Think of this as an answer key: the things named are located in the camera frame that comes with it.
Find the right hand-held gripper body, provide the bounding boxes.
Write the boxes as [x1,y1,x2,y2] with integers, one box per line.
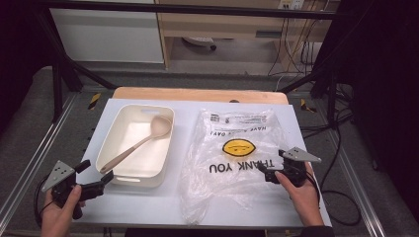
[264,146,322,188]

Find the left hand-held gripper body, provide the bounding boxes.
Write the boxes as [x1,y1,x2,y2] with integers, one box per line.
[42,160,107,221]

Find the clear printed plastic bag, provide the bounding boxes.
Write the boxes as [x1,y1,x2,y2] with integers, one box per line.
[177,108,291,226]

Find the cream plastic bin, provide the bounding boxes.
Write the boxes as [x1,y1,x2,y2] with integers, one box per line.
[95,104,176,189]

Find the beige soup spoon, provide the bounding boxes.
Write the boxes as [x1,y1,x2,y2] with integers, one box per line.
[99,115,173,175]

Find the person's left hand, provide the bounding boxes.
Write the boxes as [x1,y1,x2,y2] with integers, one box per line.
[40,185,87,237]

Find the person's right hand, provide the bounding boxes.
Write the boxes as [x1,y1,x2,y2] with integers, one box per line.
[275,162,326,228]

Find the white table board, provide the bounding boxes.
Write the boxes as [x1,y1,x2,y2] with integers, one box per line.
[73,98,333,229]

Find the black metal stand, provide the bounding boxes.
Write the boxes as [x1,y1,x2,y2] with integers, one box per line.
[280,65,350,129]
[33,6,118,122]

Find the dark curtain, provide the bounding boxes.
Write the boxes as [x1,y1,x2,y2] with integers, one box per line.
[0,0,55,132]
[315,0,419,225]

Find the white cabinet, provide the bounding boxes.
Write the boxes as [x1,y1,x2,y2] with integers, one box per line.
[49,8,165,64]

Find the white wheeled footrest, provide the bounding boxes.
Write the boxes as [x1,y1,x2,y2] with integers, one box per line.
[182,36,217,51]

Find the light wooden desk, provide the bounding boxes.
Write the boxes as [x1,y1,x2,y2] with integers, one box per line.
[154,0,340,71]

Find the white power strip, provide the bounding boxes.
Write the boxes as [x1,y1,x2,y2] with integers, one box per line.
[278,0,304,10]

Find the black metal crossbar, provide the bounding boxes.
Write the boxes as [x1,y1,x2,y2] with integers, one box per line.
[33,0,337,20]

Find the aluminium floor rail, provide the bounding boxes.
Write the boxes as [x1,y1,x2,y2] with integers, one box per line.
[0,93,79,225]
[320,137,387,237]

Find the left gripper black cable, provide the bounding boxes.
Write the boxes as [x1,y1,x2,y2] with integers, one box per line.
[33,175,51,229]

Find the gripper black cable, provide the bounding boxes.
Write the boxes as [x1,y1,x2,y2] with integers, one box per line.
[305,126,363,227]
[33,175,51,229]

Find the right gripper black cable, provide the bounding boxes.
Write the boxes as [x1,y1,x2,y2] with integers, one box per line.
[305,126,363,227]

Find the black floor cables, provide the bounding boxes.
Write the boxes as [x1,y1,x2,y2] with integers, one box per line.
[297,82,355,140]

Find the white cable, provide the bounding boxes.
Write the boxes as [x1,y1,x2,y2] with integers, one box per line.
[275,73,291,92]

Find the hanging desk cables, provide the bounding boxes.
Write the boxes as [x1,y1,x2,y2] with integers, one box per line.
[267,16,319,77]

